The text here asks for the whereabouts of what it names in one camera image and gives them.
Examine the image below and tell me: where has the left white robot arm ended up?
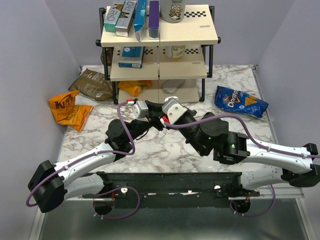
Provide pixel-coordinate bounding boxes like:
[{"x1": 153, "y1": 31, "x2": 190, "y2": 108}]
[{"x1": 25, "y1": 99, "x2": 164, "y2": 213}]

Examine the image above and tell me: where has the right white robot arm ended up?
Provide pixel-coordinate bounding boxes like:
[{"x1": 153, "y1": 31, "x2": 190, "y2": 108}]
[{"x1": 166, "y1": 106, "x2": 320, "y2": 196}]

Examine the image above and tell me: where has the orange snack bag on shelf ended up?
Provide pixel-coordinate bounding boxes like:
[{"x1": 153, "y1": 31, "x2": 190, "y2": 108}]
[{"x1": 118, "y1": 80, "x2": 153, "y2": 97}]

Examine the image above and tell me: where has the grey silver pouch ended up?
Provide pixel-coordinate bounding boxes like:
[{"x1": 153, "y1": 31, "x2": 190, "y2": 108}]
[{"x1": 161, "y1": 79, "x2": 185, "y2": 94}]

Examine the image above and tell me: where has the blue Doritos bag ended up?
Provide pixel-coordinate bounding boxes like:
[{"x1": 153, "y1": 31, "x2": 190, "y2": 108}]
[{"x1": 214, "y1": 85, "x2": 269, "y2": 118}]

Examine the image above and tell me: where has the beige three-tier shelf rack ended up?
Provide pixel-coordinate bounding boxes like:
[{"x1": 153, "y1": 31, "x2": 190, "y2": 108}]
[{"x1": 95, "y1": 4, "x2": 221, "y2": 104}]

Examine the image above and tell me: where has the blue razor box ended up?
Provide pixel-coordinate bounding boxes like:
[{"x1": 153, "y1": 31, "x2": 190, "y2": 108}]
[{"x1": 118, "y1": 46, "x2": 145, "y2": 69}]

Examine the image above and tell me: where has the brown snack bag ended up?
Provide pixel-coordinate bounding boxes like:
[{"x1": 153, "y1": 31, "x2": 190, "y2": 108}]
[{"x1": 68, "y1": 69, "x2": 113, "y2": 102}]

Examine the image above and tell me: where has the brown item behind shelf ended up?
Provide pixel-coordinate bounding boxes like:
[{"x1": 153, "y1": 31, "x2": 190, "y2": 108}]
[{"x1": 100, "y1": 47, "x2": 114, "y2": 66}]

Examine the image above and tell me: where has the silver Rio box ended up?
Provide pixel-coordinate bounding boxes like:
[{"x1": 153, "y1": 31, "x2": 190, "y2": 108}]
[{"x1": 115, "y1": 0, "x2": 137, "y2": 38}]

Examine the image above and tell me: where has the orange Kettle chips bag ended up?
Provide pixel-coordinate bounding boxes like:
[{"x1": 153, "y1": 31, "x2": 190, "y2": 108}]
[{"x1": 48, "y1": 90, "x2": 93, "y2": 132}]

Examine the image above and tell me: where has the blue tall box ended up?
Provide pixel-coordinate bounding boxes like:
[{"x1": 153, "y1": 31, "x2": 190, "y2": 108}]
[{"x1": 133, "y1": 0, "x2": 148, "y2": 42}]

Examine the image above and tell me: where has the teal Rio box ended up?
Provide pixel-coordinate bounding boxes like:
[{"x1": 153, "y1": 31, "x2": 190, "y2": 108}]
[{"x1": 103, "y1": 0, "x2": 125, "y2": 33}]

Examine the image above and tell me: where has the white cartoon mug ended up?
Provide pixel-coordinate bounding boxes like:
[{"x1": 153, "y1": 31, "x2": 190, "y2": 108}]
[{"x1": 159, "y1": 0, "x2": 186, "y2": 23}]

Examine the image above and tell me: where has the purple box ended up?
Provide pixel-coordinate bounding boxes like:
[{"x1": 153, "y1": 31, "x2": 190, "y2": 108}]
[{"x1": 148, "y1": 0, "x2": 160, "y2": 40}]

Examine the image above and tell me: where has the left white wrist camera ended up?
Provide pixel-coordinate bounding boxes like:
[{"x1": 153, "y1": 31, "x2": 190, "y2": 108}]
[{"x1": 131, "y1": 100, "x2": 149, "y2": 119}]

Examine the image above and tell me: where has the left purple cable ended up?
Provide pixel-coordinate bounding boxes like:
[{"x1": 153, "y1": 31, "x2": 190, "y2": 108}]
[{"x1": 26, "y1": 98, "x2": 141, "y2": 220}]

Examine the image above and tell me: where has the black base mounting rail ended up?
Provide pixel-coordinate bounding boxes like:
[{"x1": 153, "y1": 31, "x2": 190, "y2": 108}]
[{"x1": 93, "y1": 171, "x2": 260, "y2": 216}]

